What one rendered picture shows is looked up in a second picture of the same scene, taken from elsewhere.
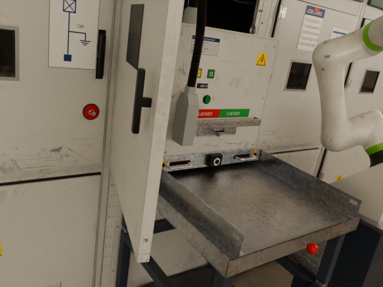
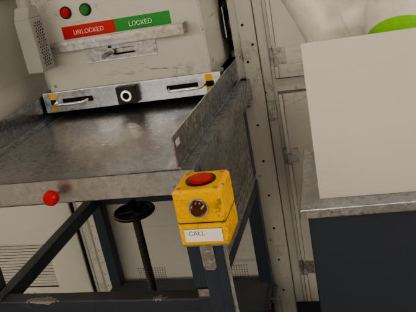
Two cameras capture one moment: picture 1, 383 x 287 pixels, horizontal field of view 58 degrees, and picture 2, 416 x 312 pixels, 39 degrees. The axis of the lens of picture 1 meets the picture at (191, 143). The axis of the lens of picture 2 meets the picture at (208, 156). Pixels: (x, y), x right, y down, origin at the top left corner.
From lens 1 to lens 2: 1.61 m
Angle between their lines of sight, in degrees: 51
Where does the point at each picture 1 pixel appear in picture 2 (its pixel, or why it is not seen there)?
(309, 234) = (62, 181)
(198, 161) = (106, 96)
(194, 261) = (239, 265)
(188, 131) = (28, 54)
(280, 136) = not seen: hidden behind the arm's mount
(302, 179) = (202, 114)
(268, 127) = not seen: hidden behind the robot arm
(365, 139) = (363, 28)
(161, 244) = (166, 224)
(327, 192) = (190, 131)
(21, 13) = not seen: outside the picture
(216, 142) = (129, 69)
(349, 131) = (328, 17)
